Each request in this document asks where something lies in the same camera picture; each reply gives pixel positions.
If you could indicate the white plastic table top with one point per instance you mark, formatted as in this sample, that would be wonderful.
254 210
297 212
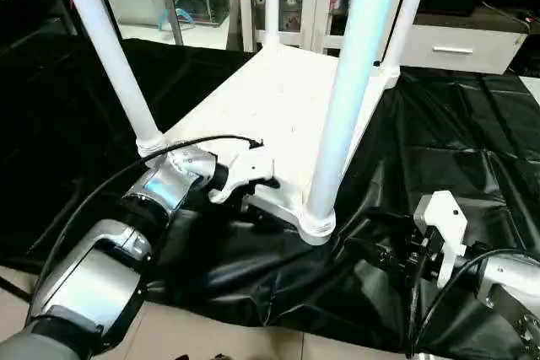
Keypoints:
274 103

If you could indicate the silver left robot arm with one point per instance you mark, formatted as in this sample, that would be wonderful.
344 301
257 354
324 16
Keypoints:
93 284

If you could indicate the black work mat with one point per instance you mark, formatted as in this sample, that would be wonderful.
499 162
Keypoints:
443 145

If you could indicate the white glass door cabinet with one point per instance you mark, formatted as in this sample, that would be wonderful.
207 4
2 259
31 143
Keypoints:
314 6

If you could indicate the teal plastic bag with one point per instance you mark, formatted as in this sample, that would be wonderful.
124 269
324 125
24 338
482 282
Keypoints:
185 14

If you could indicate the white drawer unit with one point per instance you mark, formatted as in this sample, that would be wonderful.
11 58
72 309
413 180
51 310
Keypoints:
485 39

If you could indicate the black desk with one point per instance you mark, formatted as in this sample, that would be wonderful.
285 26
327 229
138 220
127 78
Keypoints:
519 1

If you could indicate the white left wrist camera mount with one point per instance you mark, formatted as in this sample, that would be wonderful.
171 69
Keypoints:
249 166

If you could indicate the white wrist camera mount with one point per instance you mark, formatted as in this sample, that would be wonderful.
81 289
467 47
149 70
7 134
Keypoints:
249 166
447 212

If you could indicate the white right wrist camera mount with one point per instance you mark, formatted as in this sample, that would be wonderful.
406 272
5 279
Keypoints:
447 212

